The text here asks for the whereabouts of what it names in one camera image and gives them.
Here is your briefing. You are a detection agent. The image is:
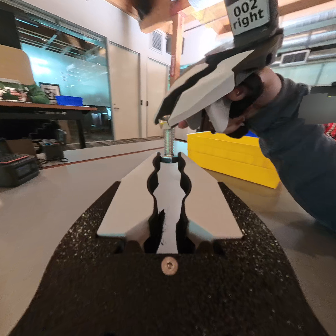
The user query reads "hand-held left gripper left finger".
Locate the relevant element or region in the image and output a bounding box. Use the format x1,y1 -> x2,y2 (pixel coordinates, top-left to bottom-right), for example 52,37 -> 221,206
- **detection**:
96,152 -> 161,250

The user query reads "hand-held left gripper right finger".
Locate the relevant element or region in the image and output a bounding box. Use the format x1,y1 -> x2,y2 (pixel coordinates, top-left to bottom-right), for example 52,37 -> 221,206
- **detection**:
177,152 -> 244,249

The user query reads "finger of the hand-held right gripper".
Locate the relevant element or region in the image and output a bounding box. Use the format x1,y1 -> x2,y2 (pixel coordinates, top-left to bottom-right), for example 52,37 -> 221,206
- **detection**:
153,62 -> 217,125
167,49 -> 255,128

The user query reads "yellow plastic bin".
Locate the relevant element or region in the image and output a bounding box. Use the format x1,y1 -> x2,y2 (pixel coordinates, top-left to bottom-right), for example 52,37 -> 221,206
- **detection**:
187,131 -> 281,189

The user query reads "silver steel bolt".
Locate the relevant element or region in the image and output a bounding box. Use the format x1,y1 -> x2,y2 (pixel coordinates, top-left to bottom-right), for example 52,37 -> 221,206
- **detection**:
161,114 -> 176,158

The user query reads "person's right forearm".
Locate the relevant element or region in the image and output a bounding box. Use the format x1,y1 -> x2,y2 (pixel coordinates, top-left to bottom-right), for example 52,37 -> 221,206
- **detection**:
245,75 -> 336,233

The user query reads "person's right hand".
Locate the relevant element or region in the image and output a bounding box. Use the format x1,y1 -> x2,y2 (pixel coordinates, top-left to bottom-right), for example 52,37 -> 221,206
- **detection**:
178,67 -> 284,135

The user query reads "white door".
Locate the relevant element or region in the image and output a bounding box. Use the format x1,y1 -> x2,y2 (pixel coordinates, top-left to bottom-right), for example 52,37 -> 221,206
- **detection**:
108,42 -> 140,141
146,58 -> 169,137

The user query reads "wooden pillar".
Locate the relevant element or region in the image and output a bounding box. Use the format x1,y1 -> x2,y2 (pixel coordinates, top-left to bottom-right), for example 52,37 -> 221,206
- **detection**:
170,12 -> 185,87

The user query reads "black battery charger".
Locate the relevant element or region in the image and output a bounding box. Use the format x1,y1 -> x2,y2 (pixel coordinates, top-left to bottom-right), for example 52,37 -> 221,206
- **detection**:
39,139 -> 65,161

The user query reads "small blue bin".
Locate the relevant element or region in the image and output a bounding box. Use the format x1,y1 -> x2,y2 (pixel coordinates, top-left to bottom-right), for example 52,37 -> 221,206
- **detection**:
56,96 -> 83,106

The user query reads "dark brown desk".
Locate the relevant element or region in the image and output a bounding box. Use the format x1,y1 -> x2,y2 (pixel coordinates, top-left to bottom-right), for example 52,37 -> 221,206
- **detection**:
0,100 -> 98,149

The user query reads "framed picture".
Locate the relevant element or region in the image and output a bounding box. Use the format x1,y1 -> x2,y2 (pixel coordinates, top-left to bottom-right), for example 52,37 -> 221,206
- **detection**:
39,82 -> 61,101

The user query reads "wall air vent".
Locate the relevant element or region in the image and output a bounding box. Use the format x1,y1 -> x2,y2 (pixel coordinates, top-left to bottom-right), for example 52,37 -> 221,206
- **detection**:
279,50 -> 311,66
152,30 -> 163,53

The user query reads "black charger cable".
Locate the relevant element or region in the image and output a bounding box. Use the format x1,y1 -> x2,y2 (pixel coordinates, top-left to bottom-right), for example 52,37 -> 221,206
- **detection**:
39,157 -> 69,168

